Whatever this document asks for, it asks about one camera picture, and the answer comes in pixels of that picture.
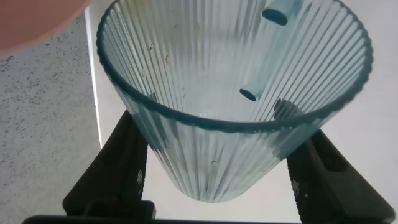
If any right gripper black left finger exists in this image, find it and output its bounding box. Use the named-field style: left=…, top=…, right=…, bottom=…
left=62, top=109, right=157, bottom=219

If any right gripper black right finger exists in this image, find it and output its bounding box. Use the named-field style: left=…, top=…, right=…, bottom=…
left=285, top=128, right=396, bottom=224

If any ribbed translucent blue cup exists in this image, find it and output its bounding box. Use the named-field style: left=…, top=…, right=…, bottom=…
left=95, top=0, right=374, bottom=204

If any pink bowl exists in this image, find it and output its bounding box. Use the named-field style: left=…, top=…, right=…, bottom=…
left=0, top=0, right=92, bottom=57

